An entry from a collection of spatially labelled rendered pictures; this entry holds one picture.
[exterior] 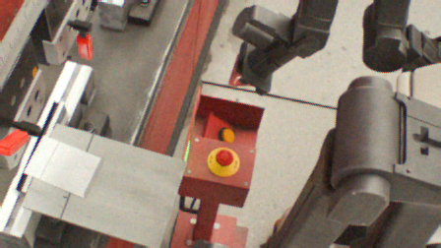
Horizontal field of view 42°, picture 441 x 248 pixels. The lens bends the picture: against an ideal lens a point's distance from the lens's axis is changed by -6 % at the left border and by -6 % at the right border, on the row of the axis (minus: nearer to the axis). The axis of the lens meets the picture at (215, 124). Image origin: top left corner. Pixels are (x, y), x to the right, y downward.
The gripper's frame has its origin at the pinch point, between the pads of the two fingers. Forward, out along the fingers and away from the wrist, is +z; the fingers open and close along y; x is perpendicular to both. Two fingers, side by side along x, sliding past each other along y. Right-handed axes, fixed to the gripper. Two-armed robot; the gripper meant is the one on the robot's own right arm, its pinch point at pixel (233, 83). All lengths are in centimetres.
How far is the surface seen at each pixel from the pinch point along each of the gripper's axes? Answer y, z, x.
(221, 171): 9.6, 18.5, 11.0
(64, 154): 22.8, 12.3, -25.5
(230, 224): -3, 74, 48
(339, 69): -83, 69, 84
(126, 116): 5.6, 20.3, -13.2
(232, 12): -102, 91, 41
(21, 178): 29.3, 16.2, -31.3
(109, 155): 21.0, 8.7, -17.9
